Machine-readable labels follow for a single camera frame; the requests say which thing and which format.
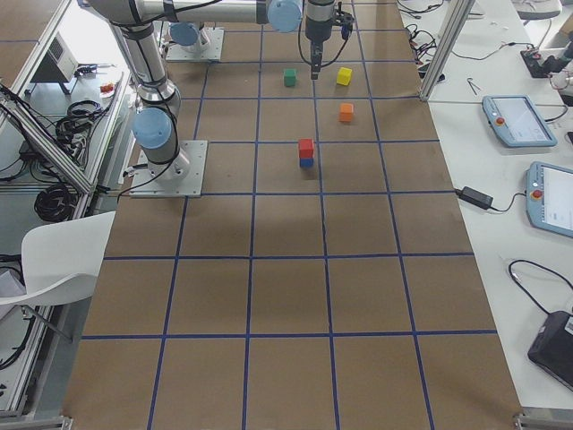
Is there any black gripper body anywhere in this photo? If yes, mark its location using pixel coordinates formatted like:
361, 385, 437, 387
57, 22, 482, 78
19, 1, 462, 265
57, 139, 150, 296
305, 0, 335, 43

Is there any red wooden block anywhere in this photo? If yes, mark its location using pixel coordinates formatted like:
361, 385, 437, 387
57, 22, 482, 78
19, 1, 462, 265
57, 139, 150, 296
297, 138, 314, 159

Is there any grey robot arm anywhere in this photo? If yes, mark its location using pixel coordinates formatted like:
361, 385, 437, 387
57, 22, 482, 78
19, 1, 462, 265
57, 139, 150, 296
89, 1, 336, 188
169, 22, 209, 52

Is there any green wooden block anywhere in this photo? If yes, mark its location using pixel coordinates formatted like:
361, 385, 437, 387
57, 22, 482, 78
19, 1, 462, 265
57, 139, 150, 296
283, 68, 297, 88

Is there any yellow wooden block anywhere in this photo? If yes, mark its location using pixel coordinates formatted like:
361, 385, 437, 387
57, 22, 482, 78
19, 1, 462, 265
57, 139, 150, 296
336, 67, 353, 86

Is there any orange wooden block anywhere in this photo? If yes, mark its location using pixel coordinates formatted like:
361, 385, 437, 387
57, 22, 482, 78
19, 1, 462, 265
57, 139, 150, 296
338, 102, 355, 123

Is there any blue wooden block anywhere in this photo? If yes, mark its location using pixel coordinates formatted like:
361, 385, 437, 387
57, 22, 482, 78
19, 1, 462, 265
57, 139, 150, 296
299, 158, 314, 168

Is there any upper teach pendant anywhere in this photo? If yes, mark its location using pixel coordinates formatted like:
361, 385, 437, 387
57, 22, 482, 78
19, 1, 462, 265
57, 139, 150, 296
482, 95, 557, 148

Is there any teach pendant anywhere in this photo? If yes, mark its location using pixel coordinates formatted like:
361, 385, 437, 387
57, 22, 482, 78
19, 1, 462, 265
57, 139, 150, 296
482, 95, 557, 148
526, 161, 572, 237

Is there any black power adapter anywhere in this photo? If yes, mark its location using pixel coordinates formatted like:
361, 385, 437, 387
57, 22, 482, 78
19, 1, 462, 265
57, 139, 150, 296
455, 186, 493, 210

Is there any brown paper table cover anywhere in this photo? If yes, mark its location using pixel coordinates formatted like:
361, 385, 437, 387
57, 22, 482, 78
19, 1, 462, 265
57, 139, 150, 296
63, 1, 519, 429

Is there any lower teach pendant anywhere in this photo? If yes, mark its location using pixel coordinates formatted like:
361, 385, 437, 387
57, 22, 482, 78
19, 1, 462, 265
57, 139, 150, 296
526, 161, 572, 237

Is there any white plastic chair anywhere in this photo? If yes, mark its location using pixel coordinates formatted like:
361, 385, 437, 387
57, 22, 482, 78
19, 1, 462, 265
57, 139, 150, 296
0, 211, 117, 344

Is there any black laptop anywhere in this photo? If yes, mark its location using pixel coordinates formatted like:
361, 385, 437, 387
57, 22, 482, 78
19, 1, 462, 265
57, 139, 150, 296
527, 311, 572, 390

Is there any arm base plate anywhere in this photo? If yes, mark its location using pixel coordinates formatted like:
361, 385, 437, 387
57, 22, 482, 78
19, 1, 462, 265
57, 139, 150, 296
166, 22, 224, 63
129, 140, 208, 198

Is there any aluminium frame post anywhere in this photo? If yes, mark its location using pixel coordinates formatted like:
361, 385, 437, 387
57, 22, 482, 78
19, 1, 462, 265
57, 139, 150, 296
419, 0, 475, 102

